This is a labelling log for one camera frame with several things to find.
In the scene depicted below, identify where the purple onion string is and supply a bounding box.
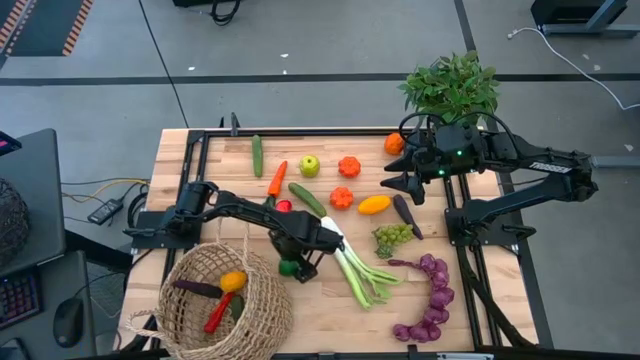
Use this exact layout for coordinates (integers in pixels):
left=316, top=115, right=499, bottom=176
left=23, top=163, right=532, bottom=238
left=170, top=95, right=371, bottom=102
left=387, top=253, right=456, bottom=344

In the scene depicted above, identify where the woven straw basket with handles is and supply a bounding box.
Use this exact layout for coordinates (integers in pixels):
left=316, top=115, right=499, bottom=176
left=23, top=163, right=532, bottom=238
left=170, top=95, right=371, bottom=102
left=124, top=217, right=295, bottom=360

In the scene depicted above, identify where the dark desk base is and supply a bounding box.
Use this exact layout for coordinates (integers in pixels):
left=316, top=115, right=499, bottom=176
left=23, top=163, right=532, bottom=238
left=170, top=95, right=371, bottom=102
left=529, top=0, right=640, bottom=39

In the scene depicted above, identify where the red chili pepper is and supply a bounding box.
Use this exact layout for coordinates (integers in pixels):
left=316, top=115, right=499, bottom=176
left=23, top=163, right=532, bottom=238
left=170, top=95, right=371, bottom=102
left=203, top=292, right=236, bottom=335

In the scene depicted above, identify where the black power adapter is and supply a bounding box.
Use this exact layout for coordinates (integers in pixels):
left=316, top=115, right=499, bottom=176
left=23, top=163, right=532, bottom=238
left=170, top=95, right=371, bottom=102
left=86, top=198, right=125, bottom=226

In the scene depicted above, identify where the purple eggplant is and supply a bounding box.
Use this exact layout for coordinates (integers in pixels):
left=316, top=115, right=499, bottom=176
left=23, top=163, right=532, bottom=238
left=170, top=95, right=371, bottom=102
left=392, top=193, right=425, bottom=241
left=172, top=279, right=225, bottom=300

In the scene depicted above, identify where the yellow cable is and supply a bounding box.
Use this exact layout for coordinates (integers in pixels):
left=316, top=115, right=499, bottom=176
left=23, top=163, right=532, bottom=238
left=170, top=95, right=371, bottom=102
left=62, top=178, right=151, bottom=204

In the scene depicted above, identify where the green grape bunch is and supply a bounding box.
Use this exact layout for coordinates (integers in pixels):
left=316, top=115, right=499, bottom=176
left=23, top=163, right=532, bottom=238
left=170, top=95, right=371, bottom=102
left=371, top=223, right=415, bottom=260

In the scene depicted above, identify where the green apple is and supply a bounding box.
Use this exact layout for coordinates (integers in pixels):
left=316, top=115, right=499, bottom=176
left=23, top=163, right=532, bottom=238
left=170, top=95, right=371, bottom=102
left=298, top=154, right=321, bottom=179

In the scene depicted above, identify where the orange pumpkin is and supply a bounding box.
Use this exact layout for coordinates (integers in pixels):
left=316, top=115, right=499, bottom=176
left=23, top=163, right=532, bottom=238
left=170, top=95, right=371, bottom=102
left=337, top=155, right=362, bottom=180
left=329, top=186, right=355, bottom=211

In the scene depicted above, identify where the black coiled cable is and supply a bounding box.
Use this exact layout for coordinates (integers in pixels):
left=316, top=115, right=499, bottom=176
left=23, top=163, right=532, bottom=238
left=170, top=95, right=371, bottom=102
left=209, top=0, right=242, bottom=27

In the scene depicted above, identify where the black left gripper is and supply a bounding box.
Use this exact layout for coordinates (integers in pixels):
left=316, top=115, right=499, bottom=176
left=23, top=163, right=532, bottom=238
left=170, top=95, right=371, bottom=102
left=269, top=212, right=346, bottom=285

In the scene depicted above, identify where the grey floor bar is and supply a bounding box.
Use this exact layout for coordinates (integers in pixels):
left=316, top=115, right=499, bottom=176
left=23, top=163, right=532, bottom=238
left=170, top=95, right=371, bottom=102
left=591, top=155, right=640, bottom=169

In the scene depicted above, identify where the black cable bundle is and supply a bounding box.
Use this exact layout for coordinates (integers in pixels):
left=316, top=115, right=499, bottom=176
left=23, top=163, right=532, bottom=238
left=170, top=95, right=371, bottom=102
left=126, top=192, right=151, bottom=230

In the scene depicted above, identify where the long slim green cucumber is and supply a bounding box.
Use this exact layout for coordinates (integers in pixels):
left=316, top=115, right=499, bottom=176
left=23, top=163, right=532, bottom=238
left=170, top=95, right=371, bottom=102
left=251, top=134, right=264, bottom=179

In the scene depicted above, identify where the black aluminium table frame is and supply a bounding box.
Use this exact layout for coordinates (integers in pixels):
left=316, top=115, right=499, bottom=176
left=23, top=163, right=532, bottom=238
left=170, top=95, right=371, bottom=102
left=122, top=112, right=556, bottom=360

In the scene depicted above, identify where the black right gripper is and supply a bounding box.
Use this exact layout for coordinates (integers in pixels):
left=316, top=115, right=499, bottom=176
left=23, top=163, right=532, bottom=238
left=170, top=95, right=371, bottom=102
left=379, top=127, right=454, bottom=207

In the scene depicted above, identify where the yellow lemon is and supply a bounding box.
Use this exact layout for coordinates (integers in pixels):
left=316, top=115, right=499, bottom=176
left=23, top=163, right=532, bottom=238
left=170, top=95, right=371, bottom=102
left=219, top=270, right=249, bottom=294

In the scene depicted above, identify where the green potted plant black pot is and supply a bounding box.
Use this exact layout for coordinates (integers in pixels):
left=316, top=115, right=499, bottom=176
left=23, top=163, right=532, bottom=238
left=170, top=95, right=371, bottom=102
left=397, top=49, right=501, bottom=129

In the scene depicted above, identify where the bumpy green cucumber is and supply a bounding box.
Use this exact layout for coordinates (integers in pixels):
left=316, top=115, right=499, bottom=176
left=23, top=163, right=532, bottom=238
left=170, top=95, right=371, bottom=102
left=287, top=182, right=328, bottom=219

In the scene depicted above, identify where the orange carrot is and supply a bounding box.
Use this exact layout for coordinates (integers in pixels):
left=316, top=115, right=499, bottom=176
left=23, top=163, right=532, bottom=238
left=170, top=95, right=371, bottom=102
left=263, top=160, right=289, bottom=209

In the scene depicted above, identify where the black computer mouse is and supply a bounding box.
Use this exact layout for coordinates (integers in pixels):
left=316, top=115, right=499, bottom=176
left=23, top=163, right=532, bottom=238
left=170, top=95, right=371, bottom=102
left=52, top=297, right=85, bottom=349

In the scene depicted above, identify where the black backlit keyboard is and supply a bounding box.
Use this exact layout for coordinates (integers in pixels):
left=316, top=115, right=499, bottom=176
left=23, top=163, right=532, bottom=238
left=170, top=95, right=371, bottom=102
left=0, top=269, right=42, bottom=331

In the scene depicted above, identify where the orange striped floor mat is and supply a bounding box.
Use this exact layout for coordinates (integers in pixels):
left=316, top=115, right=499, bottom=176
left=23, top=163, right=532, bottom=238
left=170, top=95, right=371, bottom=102
left=0, top=0, right=95, bottom=57

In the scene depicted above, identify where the black woven ball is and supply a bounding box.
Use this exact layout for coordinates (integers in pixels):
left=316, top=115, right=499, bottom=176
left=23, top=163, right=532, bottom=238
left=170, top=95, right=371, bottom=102
left=0, top=177, right=31, bottom=269

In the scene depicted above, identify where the orange tangerine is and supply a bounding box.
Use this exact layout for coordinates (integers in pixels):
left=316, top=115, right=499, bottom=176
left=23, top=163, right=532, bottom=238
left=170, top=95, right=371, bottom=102
left=383, top=132, right=406, bottom=156

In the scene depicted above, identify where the short dark green cucumber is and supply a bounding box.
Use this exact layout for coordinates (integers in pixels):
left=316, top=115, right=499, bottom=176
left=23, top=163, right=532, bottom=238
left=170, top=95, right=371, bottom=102
left=229, top=294, right=246, bottom=324

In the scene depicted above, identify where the device with pink screen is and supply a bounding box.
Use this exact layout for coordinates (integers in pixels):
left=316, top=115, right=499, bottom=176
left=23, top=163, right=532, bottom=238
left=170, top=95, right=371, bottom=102
left=0, top=130, right=24, bottom=158

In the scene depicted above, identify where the white cable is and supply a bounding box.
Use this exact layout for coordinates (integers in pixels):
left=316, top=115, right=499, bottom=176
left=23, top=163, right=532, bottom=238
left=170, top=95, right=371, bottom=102
left=507, top=26, right=640, bottom=112

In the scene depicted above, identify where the white green leek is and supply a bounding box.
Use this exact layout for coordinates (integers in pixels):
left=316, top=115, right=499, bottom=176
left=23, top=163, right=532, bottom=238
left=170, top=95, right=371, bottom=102
left=319, top=215, right=404, bottom=311

